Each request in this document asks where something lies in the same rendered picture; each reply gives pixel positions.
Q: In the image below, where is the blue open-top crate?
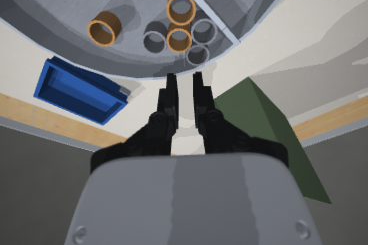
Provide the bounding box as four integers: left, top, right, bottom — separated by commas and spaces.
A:
33, 55, 131, 126

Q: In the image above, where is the bronze bushing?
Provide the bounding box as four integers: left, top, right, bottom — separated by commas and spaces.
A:
166, 22, 192, 53
87, 11, 122, 47
167, 0, 196, 26

